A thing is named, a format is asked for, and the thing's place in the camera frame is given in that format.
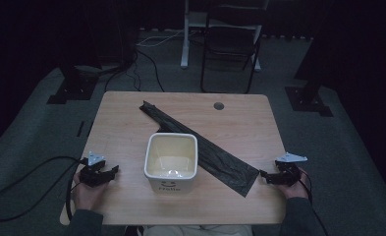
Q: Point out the black folding chair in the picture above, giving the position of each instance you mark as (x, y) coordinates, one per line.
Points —
(230, 39)

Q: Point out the black metal stand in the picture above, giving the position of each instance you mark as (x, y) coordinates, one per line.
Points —
(72, 90)
(306, 101)

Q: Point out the black plastic garbage bag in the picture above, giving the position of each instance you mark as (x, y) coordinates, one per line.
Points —
(213, 157)

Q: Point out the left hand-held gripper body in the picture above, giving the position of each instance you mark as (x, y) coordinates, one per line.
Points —
(90, 175)

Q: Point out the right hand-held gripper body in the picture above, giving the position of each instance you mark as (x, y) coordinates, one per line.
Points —
(290, 173)

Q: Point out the person's left hand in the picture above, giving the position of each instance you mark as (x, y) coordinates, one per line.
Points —
(87, 196)

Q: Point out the white square bin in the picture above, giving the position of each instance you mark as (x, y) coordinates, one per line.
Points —
(171, 187)

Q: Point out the person's right hand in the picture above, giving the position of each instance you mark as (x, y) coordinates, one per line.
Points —
(297, 191)

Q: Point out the black floor tape strip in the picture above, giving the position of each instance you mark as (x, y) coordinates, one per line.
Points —
(80, 129)

